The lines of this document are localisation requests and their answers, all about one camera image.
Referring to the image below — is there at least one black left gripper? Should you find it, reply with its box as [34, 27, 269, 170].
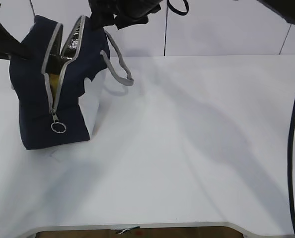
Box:
[0, 3, 31, 60]

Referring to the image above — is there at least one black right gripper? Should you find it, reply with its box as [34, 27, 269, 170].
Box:
[88, 0, 161, 30]

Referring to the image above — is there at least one navy blue lunch bag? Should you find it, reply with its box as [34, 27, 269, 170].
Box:
[9, 15, 134, 150]

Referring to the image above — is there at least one yellow banana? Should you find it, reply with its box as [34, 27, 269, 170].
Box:
[49, 73, 60, 100]

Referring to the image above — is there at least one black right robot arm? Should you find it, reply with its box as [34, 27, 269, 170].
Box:
[88, 0, 295, 29]

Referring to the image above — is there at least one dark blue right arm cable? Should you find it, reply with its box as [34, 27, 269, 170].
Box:
[167, 0, 295, 238]

